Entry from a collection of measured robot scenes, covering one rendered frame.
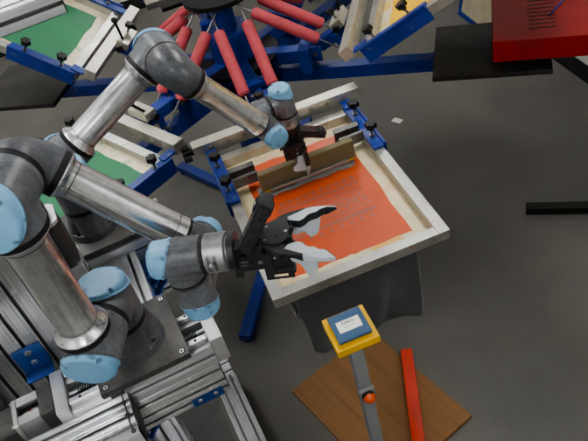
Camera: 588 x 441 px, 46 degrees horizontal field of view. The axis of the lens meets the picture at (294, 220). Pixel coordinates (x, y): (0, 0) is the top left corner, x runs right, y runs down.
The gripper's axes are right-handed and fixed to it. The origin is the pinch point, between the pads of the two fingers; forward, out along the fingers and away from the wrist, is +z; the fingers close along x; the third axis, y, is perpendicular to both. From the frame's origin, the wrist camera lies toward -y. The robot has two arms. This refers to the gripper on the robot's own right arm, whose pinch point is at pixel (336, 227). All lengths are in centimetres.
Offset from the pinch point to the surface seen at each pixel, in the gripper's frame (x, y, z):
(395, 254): -67, 61, 8
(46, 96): -200, 46, -149
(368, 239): -78, 62, 0
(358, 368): -44, 84, -7
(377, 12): -183, 27, 12
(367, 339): -39, 68, -2
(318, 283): -58, 62, -16
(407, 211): -88, 61, 14
